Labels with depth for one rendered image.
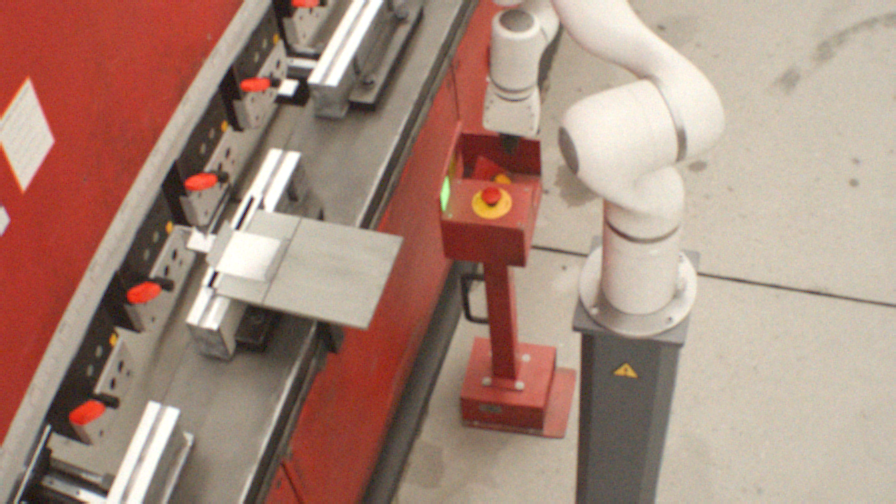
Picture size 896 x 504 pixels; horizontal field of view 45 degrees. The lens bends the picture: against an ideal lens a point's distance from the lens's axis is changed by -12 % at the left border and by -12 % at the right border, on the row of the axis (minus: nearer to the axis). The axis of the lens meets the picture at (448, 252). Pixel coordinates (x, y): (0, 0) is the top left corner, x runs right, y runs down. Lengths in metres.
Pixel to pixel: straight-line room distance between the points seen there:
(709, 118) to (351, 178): 0.86
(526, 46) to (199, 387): 0.80
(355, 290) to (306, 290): 0.08
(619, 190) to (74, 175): 0.70
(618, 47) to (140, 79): 0.64
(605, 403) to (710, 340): 1.04
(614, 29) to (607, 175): 0.20
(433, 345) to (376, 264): 1.06
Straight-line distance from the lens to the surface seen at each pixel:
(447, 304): 3.04
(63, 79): 1.39
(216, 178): 1.73
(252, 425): 1.95
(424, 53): 2.43
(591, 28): 1.60
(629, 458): 2.18
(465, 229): 2.26
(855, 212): 3.37
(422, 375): 2.93
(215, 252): 1.98
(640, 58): 1.61
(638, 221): 1.65
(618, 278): 1.77
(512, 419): 2.85
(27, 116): 1.34
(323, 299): 1.90
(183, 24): 1.64
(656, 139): 1.54
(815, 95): 3.67
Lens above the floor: 2.51
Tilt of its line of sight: 52 degrees down
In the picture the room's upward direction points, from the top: 8 degrees counter-clockwise
